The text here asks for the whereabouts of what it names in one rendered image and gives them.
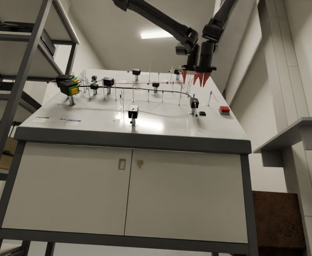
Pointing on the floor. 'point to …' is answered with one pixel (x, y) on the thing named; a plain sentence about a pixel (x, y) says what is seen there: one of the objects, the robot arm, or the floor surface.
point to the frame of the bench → (141, 242)
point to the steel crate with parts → (278, 224)
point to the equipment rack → (20, 73)
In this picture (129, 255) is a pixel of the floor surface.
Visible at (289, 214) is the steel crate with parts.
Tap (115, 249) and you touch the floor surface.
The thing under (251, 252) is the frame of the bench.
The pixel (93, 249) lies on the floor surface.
